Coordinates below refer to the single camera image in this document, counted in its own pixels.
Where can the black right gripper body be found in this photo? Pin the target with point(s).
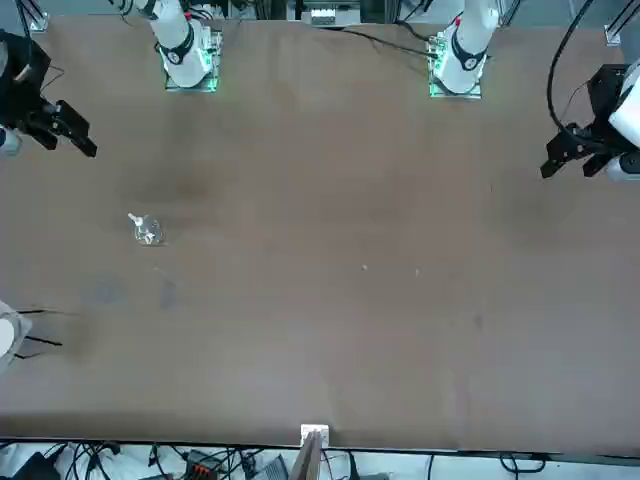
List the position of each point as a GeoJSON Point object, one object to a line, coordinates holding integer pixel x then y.
{"type": "Point", "coordinates": [25, 75]}

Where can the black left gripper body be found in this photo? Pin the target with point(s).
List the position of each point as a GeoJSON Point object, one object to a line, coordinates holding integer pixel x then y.
{"type": "Point", "coordinates": [606, 95]}

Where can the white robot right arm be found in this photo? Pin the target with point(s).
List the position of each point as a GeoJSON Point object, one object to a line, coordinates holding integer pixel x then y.
{"type": "Point", "coordinates": [175, 45]}

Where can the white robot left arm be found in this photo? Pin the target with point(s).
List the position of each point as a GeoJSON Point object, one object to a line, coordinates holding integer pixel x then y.
{"type": "Point", "coordinates": [467, 45]}

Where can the grey power strip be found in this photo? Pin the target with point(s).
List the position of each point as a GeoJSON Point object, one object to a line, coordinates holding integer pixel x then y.
{"type": "Point", "coordinates": [322, 16]}

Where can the flat black box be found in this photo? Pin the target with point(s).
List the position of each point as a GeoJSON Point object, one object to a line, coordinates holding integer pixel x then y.
{"type": "Point", "coordinates": [32, 467]}

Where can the black hub orange plugs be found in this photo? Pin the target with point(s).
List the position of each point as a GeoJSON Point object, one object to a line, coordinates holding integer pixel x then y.
{"type": "Point", "coordinates": [200, 471]}

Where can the black ribbed power adapter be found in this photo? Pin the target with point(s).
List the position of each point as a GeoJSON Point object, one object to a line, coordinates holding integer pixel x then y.
{"type": "Point", "coordinates": [275, 467]}

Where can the aluminium corner bracket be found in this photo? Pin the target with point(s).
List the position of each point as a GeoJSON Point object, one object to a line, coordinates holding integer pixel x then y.
{"type": "Point", "coordinates": [37, 22]}
{"type": "Point", "coordinates": [613, 34]}

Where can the white edge bracket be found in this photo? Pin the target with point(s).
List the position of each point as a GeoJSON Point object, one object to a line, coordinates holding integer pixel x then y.
{"type": "Point", "coordinates": [326, 435]}

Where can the aluminium camera post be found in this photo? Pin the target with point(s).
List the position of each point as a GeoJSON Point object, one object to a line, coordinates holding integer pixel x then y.
{"type": "Point", "coordinates": [307, 460]}

